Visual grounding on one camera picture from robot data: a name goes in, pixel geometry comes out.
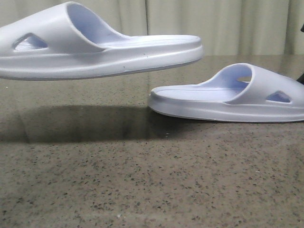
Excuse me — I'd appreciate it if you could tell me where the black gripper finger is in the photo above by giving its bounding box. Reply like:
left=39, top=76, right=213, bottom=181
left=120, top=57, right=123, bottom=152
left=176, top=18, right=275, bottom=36
left=297, top=24, right=304, bottom=85

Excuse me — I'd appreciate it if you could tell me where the light blue slipper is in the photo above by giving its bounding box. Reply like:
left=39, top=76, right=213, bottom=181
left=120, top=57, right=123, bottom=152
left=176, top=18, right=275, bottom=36
left=0, top=2, right=203, bottom=80
left=148, top=63, right=304, bottom=123

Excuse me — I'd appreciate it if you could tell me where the pale green curtain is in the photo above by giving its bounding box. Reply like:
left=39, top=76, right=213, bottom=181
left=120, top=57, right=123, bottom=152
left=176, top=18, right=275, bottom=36
left=0, top=0, right=304, bottom=57

